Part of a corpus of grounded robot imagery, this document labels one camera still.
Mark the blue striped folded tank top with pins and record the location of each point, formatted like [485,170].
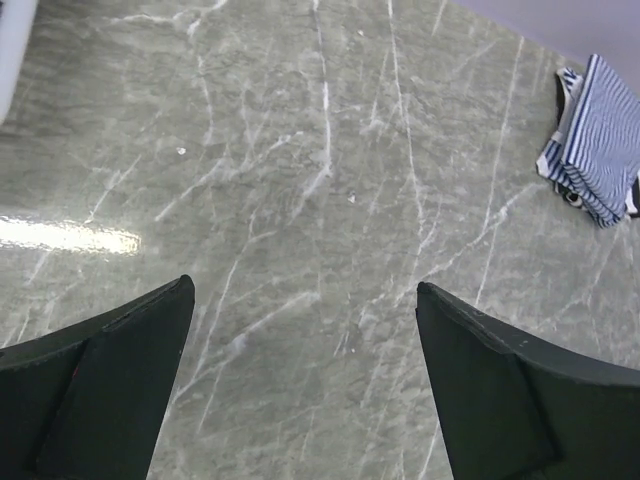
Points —
[595,151]

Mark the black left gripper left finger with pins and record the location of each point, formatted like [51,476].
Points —
[88,401]

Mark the white plastic laundry basket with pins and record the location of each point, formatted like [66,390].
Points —
[17,17]

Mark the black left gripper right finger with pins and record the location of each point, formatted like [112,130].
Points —
[514,406]

